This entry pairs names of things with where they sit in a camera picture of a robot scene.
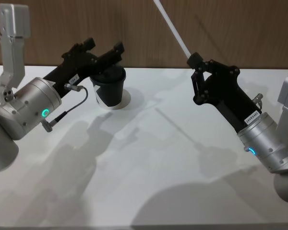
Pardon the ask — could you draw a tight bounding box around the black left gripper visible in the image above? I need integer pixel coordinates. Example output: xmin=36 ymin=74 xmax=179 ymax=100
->
xmin=42 ymin=37 xmax=125 ymax=98

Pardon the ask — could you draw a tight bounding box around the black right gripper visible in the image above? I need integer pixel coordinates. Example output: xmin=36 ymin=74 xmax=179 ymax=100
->
xmin=187 ymin=52 xmax=263 ymax=133

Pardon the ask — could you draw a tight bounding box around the long white stick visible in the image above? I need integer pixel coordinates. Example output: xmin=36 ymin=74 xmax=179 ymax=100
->
xmin=153 ymin=0 xmax=192 ymax=59

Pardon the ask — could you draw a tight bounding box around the black paper cup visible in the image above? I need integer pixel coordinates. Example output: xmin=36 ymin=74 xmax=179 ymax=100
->
xmin=90 ymin=64 xmax=127 ymax=107

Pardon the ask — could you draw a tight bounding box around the white round coaster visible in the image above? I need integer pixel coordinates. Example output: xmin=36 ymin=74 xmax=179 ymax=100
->
xmin=98 ymin=88 xmax=132 ymax=111

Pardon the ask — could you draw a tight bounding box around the dark cable with silver plugs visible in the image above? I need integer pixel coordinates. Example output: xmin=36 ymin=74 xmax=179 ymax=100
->
xmin=40 ymin=82 xmax=88 ymax=133

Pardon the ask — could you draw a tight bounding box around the small silver cable plug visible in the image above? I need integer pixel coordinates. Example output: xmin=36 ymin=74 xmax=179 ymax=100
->
xmin=253 ymin=93 xmax=264 ymax=106

